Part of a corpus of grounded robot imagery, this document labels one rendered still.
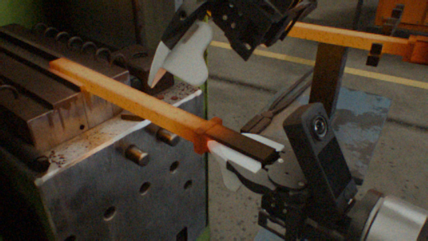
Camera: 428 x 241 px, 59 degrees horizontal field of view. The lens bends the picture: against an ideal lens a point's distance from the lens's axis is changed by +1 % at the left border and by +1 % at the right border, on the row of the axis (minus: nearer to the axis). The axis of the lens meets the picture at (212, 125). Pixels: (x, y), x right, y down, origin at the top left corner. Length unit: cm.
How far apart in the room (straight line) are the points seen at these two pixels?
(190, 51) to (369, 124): 72
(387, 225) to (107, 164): 46
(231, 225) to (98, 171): 112
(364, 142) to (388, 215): 57
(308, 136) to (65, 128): 43
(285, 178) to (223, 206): 138
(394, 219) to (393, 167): 182
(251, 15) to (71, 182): 42
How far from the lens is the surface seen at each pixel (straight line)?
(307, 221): 46
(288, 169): 44
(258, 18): 34
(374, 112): 110
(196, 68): 38
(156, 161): 77
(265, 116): 97
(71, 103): 67
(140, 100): 58
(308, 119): 38
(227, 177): 48
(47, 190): 63
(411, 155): 236
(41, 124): 65
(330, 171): 40
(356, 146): 94
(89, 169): 66
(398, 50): 78
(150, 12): 92
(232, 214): 177
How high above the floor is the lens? 129
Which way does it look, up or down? 34 degrees down
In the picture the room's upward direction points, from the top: straight up
